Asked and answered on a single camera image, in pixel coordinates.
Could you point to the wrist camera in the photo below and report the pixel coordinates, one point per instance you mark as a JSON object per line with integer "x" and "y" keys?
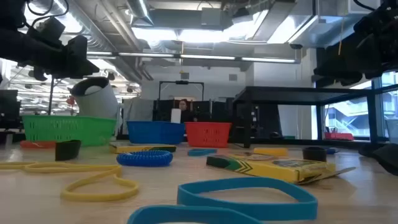
{"x": 46, "y": 31}
{"x": 376, "y": 20}

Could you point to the black gantry frame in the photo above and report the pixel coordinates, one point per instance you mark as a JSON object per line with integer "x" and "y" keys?
{"x": 182, "y": 82}

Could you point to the light blue rubber band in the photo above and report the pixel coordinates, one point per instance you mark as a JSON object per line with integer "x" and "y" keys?
{"x": 194, "y": 152}
{"x": 186, "y": 214}
{"x": 280, "y": 211}

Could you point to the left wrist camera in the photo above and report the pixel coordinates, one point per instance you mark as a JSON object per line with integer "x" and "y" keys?
{"x": 46, "y": 31}

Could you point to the yellow-orange coil band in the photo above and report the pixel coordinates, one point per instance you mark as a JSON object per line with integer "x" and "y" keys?
{"x": 270, "y": 152}

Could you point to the blue plastic basket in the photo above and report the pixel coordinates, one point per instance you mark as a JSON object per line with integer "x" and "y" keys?
{"x": 155, "y": 132}

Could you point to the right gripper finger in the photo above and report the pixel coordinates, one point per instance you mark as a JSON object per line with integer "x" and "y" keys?
{"x": 334, "y": 82}
{"x": 354, "y": 59}

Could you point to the green board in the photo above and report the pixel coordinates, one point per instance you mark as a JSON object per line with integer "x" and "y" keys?
{"x": 289, "y": 137}

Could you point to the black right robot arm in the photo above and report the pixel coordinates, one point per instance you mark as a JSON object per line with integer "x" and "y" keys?
{"x": 388, "y": 7}

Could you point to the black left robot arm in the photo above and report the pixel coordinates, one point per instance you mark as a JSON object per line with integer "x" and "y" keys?
{"x": 9, "y": 43}

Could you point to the blue coil band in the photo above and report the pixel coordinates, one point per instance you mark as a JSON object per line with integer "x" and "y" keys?
{"x": 144, "y": 158}
{"x": 332, "y": 151}

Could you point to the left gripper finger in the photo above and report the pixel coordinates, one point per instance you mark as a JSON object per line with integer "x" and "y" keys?
{"x": 76, "y": 57}
{"x": 92, "y": 70}

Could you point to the green plastic basket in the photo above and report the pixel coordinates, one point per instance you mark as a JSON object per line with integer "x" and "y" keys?
{"x": 68, "y": 130}

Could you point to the black monitor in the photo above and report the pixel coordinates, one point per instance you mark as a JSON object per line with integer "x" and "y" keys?
{"x": 9, "y": 107}

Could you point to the grey ceiling box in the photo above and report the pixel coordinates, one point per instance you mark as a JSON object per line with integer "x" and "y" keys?
{"x": 211, "y": 17}

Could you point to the red plastic basket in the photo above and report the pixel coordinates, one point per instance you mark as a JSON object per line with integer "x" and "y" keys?
{"x": 208, "y": 134}

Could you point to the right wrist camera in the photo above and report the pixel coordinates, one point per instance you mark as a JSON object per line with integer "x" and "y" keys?
{"x": 376, "y": 20}

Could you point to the red toolbox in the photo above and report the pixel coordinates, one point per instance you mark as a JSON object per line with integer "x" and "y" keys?
{"x": 339, "y": 136}

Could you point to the yellow rubber band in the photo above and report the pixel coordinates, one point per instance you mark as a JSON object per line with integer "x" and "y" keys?
{"x": 77, "y": 168}
{"x": 6, "y": 165}
{"x": 99, "y": 196}

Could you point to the red hanging object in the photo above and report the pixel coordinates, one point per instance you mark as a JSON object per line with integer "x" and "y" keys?
{"x": 71, "y": 101}

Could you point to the black mesh shelf riser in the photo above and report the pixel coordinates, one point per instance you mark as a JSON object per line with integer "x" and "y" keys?
{"x": 295, "y": 93}

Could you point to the orange coil band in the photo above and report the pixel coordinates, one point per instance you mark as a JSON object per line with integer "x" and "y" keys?
{"x": 37, "y": 144}

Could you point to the yellow green crayon box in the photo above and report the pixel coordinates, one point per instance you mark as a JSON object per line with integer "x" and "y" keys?
{"x": 264, "y": 169}
{"x": 140, "y": 149}

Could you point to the long ceiling light strip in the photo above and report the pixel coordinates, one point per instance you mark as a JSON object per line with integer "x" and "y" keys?
{"x": 146, "y": 55}

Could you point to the person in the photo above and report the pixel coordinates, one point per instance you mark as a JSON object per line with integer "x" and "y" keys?
{"x": 183, "y": 107}

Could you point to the grey fabric cover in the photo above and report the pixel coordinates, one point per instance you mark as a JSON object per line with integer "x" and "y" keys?
{"x": 138, "y": 109}

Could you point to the black dome object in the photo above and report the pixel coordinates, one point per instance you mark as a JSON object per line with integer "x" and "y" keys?
{"x": 275, "y": 135}

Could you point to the white desk lamp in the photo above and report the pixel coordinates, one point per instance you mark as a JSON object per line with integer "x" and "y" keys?
{"x": 99, "y": 99}

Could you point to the ceiling security camera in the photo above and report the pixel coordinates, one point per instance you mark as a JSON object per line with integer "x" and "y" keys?
{"x": 296, "y": 46}

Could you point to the black stand pole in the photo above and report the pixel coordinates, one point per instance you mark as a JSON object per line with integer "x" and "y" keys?
{"x": 51, "y": 96}

